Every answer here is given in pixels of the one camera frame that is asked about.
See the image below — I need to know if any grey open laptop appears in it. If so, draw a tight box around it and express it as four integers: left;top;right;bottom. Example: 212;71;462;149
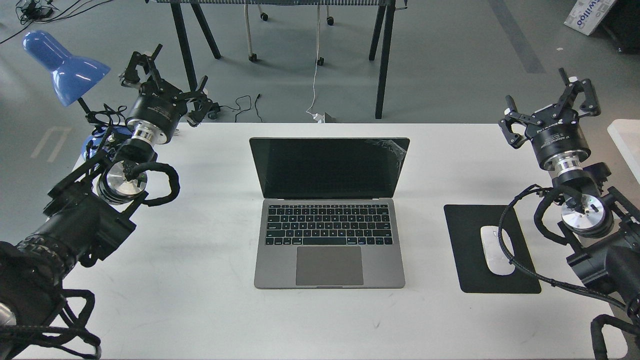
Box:
249;137;410;289

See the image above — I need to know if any white charger cable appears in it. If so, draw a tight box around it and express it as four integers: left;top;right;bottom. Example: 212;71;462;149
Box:
305;0;327;123

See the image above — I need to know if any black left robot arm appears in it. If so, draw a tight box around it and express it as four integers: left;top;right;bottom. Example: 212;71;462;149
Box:
1;45;214;360

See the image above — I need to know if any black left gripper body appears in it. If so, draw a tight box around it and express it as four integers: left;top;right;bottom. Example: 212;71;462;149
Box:
126;82;194;146

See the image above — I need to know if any black cable on floor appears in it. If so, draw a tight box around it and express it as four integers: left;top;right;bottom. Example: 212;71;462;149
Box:
206;93;264;123

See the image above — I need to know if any black cable bundle corner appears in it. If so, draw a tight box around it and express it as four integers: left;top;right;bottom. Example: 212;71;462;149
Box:
0;0;112;44

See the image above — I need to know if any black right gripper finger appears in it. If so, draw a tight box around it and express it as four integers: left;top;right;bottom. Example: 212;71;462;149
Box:
498;94;545;150
557;67;601;119

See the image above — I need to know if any black mouse pad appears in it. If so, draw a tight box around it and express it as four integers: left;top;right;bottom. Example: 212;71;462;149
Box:
443;204;542;294

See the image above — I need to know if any blue desk lamp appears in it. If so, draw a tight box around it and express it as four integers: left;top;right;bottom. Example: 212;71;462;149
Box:
22;30;131;160

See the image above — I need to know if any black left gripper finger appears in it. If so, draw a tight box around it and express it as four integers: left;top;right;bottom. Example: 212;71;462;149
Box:
181;75;214;126
119;43;163;92

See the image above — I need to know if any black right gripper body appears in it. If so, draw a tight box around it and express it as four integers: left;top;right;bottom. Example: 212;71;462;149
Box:
525;105;591;171

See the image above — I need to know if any white side table edge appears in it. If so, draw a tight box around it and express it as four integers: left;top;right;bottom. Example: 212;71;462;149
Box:
607;118;640;183

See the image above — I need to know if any white computer mouse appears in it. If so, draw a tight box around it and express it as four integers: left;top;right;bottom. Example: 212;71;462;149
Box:
480;225;515;276

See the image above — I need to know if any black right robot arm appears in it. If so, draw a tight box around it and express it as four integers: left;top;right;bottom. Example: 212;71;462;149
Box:
497;68;640;360

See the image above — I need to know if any cardboard box with print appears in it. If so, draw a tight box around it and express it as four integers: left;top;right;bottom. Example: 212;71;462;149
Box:
563;0;617;36

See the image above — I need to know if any black-legged background table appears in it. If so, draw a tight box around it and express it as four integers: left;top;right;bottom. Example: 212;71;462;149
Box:
148;0;408;120

